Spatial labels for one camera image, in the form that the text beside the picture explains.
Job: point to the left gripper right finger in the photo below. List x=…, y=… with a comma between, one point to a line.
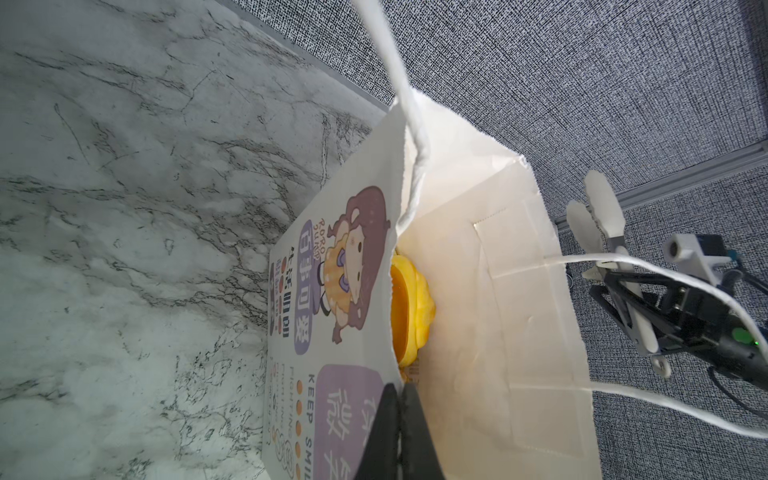
x=418, y=456

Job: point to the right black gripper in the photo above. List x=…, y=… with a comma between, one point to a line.
x=672, y=312

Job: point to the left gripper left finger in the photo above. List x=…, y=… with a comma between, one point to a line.
x=380, y=457

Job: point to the white printed paper bag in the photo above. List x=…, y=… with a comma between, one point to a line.
x=503, y=378

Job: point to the small yellow croissant bread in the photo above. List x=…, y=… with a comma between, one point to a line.
x=412, y=310

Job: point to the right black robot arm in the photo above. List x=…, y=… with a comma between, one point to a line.
x=749, y=364

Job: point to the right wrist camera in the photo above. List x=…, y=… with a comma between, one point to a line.
x=698, y=255

